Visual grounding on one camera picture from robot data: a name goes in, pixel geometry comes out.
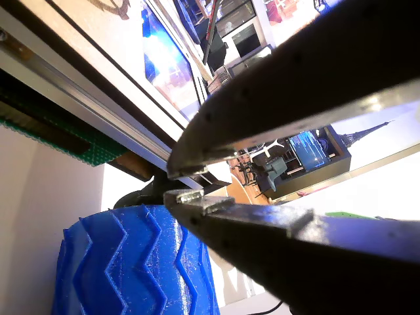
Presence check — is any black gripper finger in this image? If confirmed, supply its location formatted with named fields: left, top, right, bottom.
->
left=163, top=188, right=420, bottom=315
left=166, top=0, right=420, bottom=180

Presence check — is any computer monitor blue screen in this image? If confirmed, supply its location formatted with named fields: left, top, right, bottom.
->
left=288, top=130, right=331, bottom=172

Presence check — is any pink red cloth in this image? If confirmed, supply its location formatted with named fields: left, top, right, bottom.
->
left=296, top=188, right=327, bottom=198

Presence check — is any teal armchair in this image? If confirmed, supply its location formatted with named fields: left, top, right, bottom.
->
left=261, top=156, right=289, bottom=193

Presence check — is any wooden microrover chassis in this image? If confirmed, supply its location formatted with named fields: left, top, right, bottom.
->
left=0, top=0, right=232, bottom=193

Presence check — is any black wire mesh chair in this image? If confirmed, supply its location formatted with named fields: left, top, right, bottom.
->
left=207, top=64, right=236, bottom=95

